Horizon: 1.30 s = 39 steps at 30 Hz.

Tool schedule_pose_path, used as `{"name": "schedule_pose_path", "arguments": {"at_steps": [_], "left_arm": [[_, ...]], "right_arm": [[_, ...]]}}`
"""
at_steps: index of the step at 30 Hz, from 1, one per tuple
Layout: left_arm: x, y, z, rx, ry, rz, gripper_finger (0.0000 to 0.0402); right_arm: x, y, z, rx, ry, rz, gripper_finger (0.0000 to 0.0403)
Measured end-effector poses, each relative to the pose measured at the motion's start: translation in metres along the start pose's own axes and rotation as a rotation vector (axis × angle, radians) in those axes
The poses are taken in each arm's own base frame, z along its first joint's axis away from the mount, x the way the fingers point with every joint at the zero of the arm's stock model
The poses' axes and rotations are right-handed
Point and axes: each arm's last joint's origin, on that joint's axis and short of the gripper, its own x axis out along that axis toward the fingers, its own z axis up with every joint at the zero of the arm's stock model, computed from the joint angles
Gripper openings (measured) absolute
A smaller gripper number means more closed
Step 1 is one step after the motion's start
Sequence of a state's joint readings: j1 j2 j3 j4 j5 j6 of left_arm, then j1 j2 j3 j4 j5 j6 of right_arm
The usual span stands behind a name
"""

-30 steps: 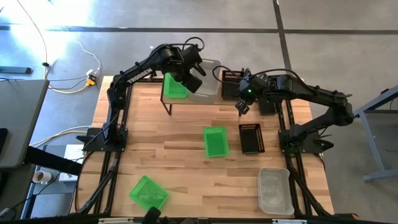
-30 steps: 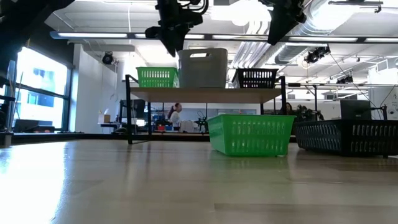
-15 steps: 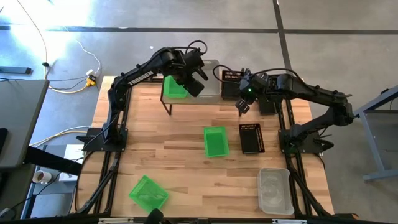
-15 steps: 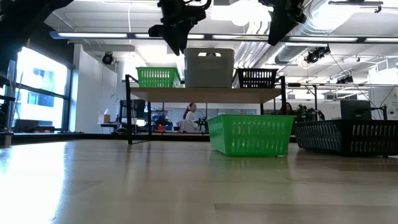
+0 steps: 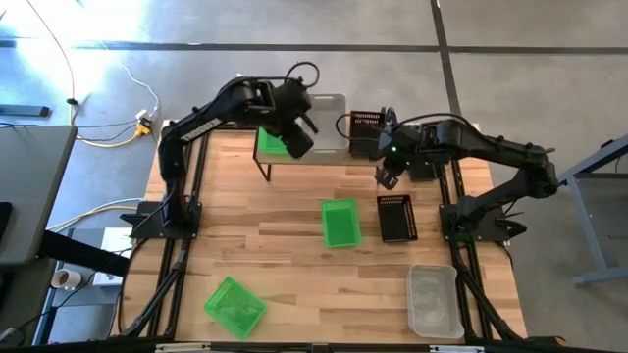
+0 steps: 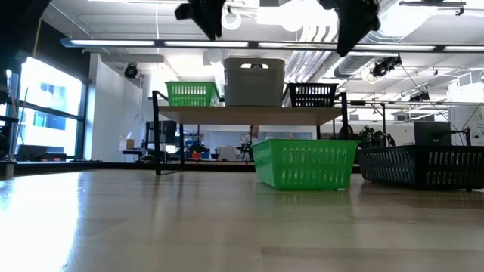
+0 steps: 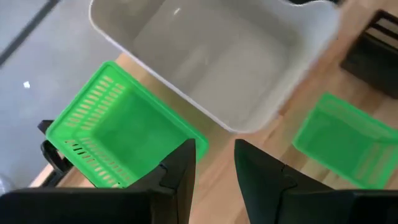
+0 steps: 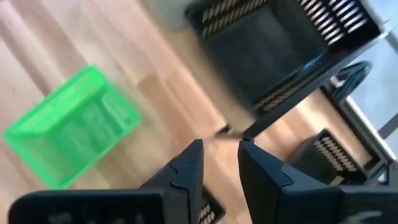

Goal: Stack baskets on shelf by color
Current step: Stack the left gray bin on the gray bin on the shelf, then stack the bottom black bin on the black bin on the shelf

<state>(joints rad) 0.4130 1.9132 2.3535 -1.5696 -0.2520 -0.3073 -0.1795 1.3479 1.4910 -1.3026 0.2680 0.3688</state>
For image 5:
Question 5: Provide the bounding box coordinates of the white box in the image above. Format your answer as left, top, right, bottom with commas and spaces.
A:
92, 226, 134, 288

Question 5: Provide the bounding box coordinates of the wooden shelf with black legs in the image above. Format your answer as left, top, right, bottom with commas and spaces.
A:
252, 108, 393, 185

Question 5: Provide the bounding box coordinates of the black slotted plastic basket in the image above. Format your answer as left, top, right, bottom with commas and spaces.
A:
376, 194, 419, 244
348, 110, 388, 160
409, 159, 439, 181

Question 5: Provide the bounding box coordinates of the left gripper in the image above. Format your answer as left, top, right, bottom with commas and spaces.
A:
272, 77, 321, 160

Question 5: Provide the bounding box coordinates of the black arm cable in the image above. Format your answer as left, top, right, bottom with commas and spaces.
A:
283, 60, 322, 91
335, 112, 475, 144

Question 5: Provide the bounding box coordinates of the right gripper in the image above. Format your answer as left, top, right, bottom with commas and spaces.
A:
375, 125, 419, 192

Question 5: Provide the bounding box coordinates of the yellow cable with plug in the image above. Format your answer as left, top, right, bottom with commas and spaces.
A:
73, 122, 153, 149

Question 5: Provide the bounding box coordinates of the green slotted plastic basket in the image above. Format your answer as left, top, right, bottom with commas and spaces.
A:
257, 126, 291, 157
203, 276, 268, 341
321, 197, 363, 249

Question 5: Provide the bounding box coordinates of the grey desk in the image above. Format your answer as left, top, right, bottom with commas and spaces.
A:
0, 125, 79, 266

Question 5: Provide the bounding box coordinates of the black aluminium rig frame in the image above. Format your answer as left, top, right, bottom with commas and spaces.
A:
0, 120, 628, 353

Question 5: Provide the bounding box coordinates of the thin white cable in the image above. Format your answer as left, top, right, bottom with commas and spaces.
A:
100, 41, 161, 119

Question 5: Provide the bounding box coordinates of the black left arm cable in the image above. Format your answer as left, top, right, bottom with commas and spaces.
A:
283, 60, 322, 91

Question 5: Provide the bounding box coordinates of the white cup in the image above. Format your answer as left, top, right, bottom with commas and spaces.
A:
51, 268, 82, 291

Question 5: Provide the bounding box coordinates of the black flat device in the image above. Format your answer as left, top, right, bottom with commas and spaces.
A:
0, 201, 15, 245

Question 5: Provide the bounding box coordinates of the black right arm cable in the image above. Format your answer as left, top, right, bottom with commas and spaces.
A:
335, 112, 475, 144

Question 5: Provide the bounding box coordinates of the black desk beam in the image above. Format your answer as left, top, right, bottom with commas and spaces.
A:
38, 229, 131, 278

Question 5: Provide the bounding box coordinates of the black floor bar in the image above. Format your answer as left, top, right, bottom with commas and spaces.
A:
0, 103, 51, 118

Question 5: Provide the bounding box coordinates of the blue-grey metal table frame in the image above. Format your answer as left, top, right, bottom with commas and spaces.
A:
539, 131, 628, 288

